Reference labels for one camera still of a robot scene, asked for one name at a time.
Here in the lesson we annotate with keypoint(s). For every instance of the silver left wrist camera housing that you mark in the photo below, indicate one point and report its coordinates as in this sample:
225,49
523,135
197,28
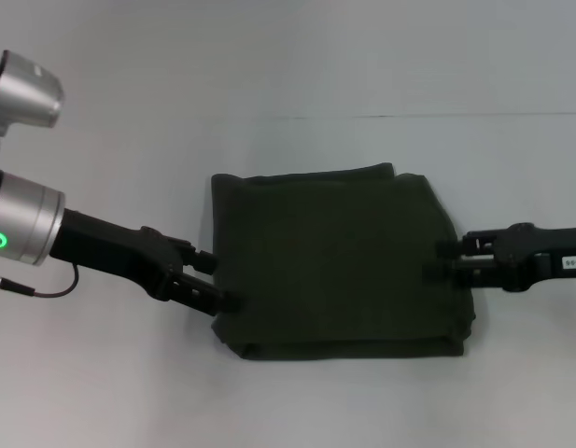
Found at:
26,98

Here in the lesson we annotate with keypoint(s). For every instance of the dark green FREE t-shirt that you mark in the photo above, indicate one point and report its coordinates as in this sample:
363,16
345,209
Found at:
339,261

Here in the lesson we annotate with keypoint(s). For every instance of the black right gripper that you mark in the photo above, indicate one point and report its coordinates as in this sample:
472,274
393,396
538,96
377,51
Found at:
539,254

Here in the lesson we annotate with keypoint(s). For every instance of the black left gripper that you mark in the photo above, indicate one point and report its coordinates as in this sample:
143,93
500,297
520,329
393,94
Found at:
110,252

